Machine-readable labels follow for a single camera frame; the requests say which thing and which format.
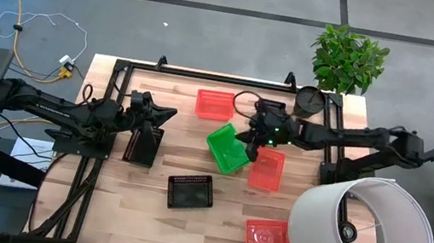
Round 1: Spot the green potted plant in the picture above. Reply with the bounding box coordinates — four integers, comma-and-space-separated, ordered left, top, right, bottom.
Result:
291, 19, 394, 130

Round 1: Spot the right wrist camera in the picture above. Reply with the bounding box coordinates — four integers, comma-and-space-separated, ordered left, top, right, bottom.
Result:
258, 101, 286, 126

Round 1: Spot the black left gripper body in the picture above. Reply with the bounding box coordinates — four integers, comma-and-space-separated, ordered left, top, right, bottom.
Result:
125, 97, 158, 127

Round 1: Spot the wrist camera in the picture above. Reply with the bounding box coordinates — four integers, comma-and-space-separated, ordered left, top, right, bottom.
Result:
258, 101, 286, 126
129, 89, 153, 109

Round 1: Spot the yellow plug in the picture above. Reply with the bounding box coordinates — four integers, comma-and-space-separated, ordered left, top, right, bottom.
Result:
57, 65, 75, 80

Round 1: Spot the red plastic basket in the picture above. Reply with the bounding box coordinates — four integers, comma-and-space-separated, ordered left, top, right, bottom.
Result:
246, 144, 287, 194
242, 216, 298, 243
193, 88, 238, 124

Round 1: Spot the white shade lamp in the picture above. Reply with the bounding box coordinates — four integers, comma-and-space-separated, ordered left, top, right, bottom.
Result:
284, 164, 434, 243

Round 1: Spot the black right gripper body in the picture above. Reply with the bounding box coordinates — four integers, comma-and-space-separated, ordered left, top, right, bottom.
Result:
247, 106, 304, 153

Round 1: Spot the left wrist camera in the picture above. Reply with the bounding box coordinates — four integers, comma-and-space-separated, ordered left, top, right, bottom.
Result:
129, 89, 153, 109

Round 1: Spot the white power adapter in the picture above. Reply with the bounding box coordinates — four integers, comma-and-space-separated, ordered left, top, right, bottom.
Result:
58, 54, 75, 67

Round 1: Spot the black aluminium frame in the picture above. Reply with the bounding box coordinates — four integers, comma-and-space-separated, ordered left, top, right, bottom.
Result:
26, 37, 391, 243

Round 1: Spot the black plastic basket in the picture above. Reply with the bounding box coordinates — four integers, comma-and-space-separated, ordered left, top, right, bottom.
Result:
163, 169, 218, 217
258, 97, 288, 112
120, 120, 166, 171

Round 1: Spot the white cable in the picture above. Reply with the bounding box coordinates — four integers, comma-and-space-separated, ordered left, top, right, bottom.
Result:
0, 3, 92, 65

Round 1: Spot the green plastic basket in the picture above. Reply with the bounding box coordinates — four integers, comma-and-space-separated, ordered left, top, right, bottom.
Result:
201, 119, 257, 179

